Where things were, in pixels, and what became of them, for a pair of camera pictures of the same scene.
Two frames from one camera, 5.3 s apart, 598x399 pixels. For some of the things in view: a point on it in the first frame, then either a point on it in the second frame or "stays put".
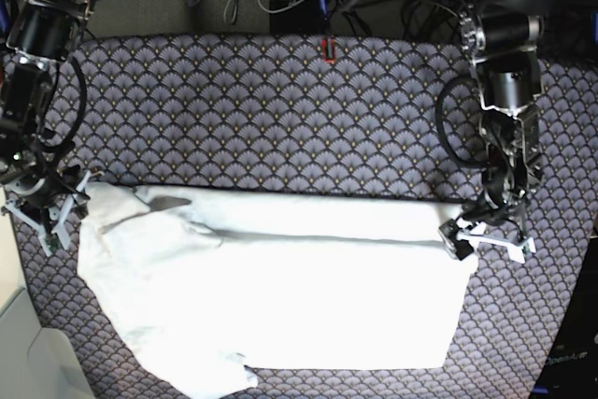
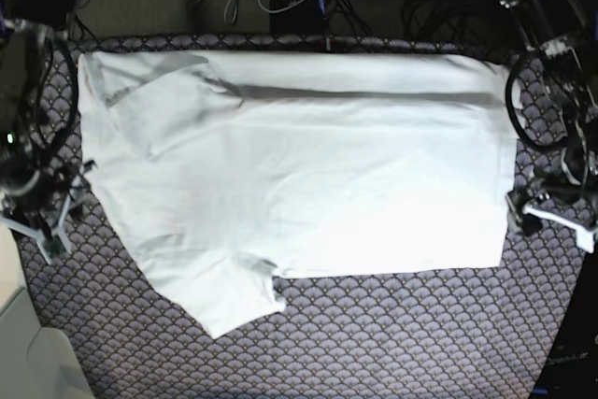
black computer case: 572,369 stays put
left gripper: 48,199 stays put
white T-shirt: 211,285 → 232,169
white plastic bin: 36,363 stays put
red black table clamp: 325,58 stays put
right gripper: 503,225 → 562,198
